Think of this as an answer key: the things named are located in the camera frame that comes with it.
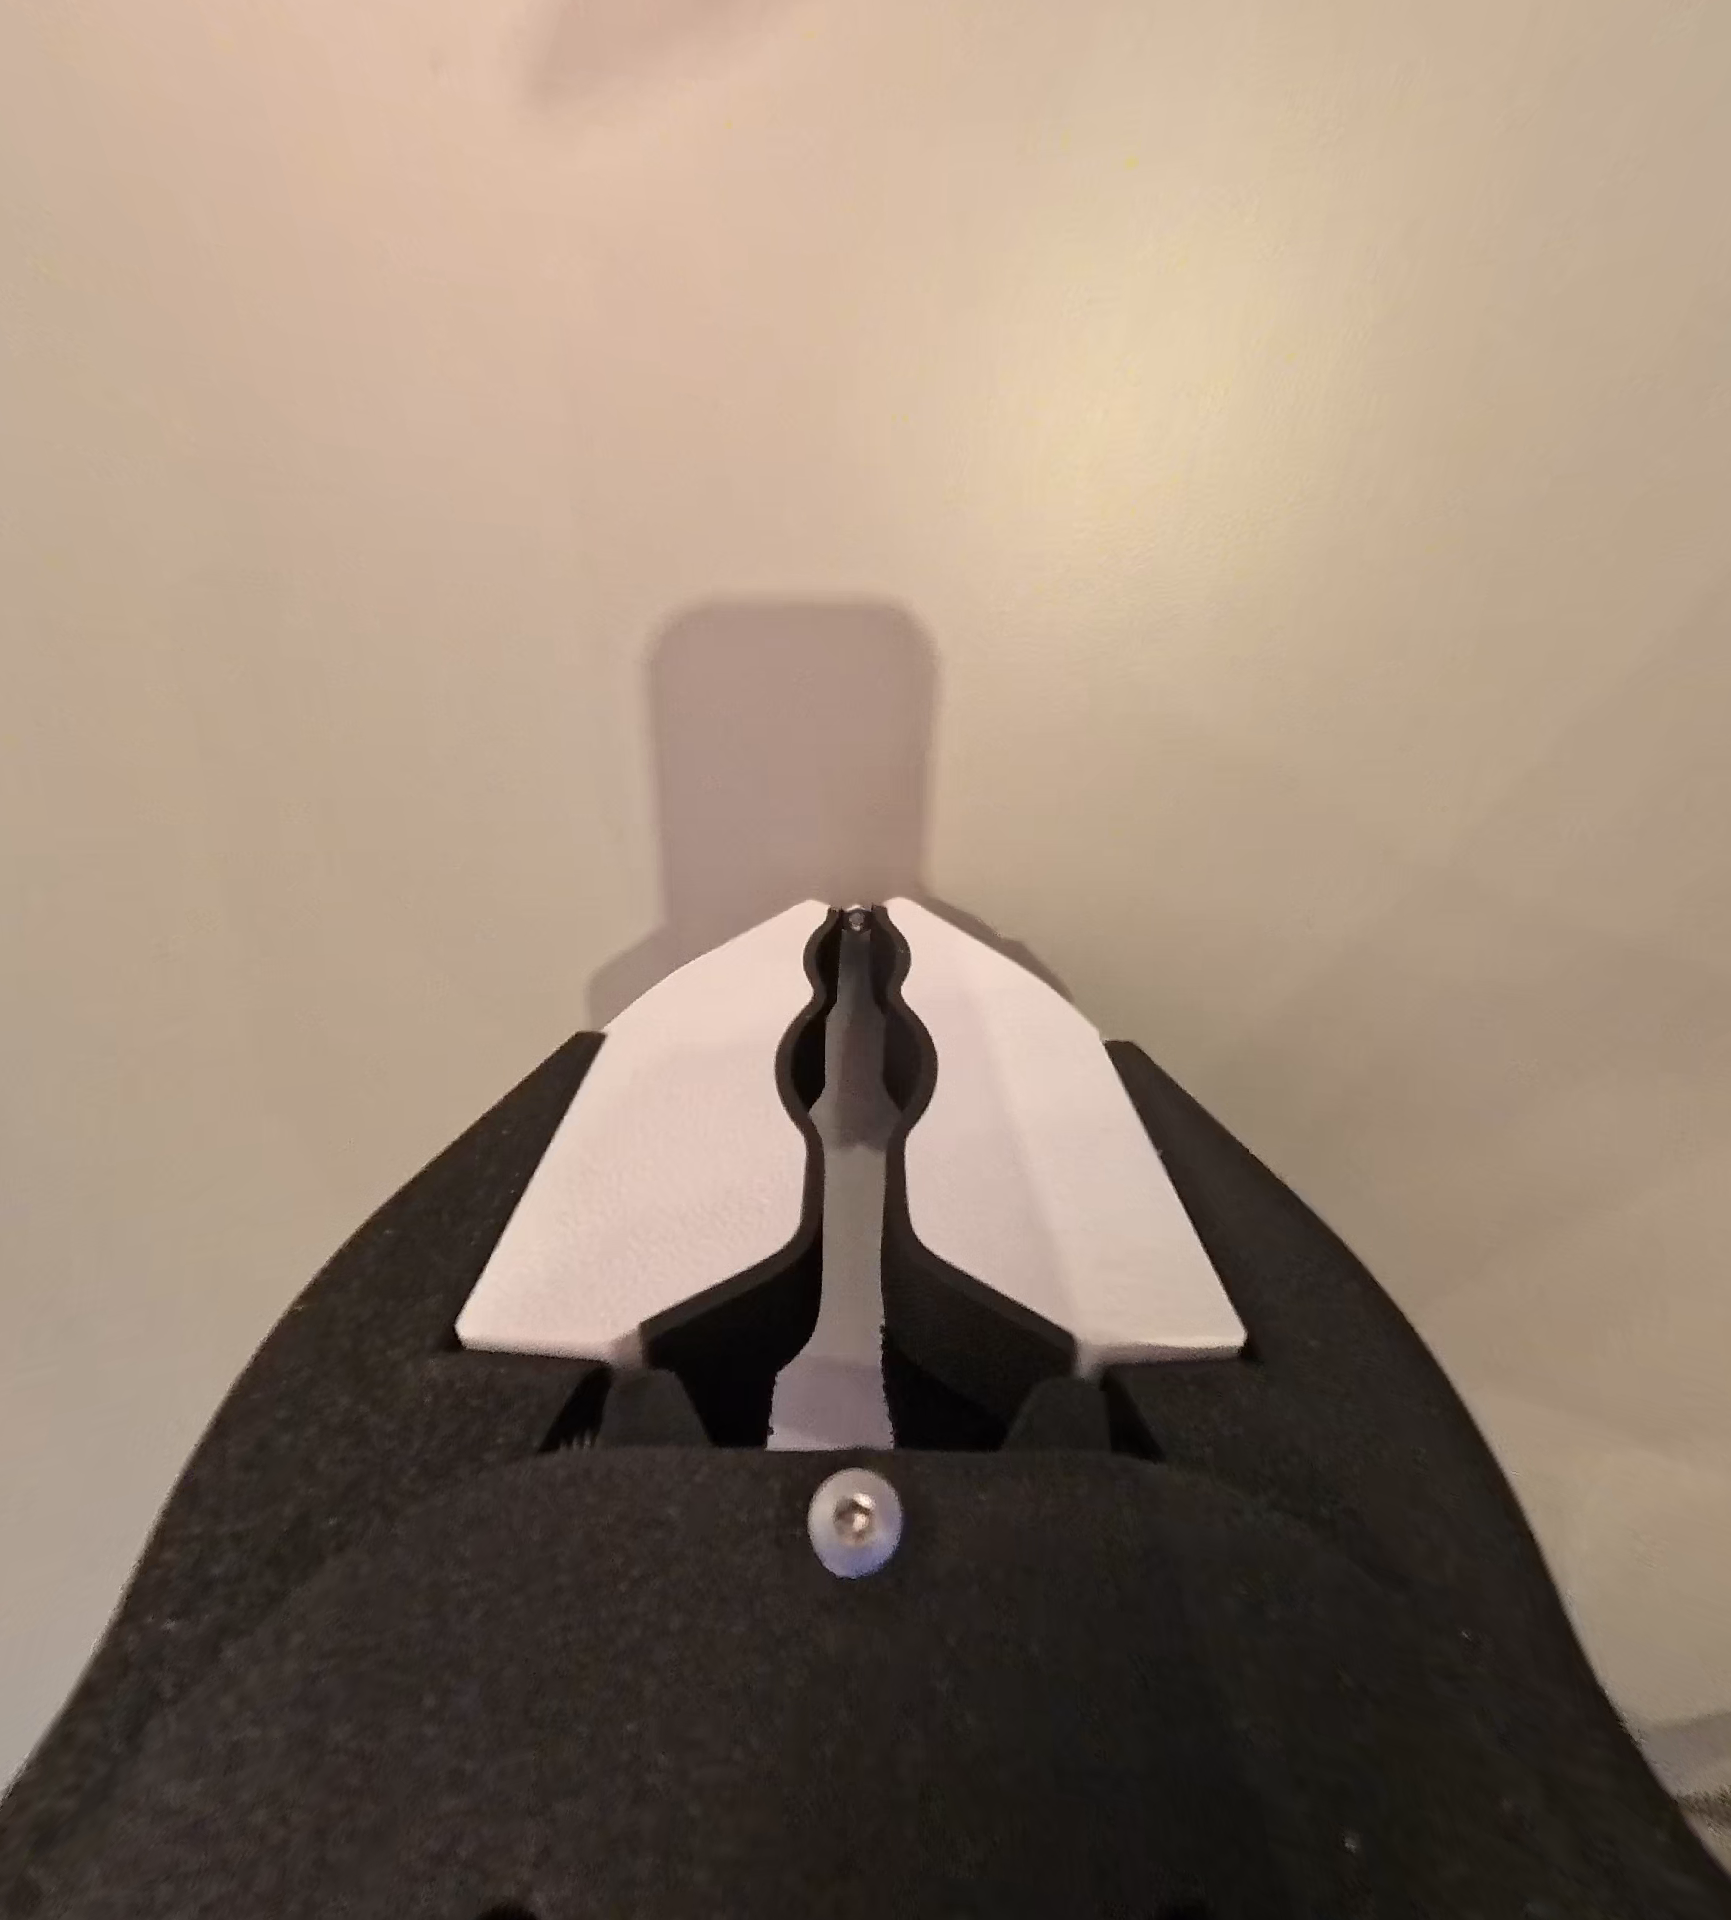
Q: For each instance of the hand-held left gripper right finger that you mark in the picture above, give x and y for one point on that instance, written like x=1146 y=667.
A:
x=1046 y=1171

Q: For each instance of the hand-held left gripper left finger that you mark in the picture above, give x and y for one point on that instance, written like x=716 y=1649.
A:
x=656 y=1171

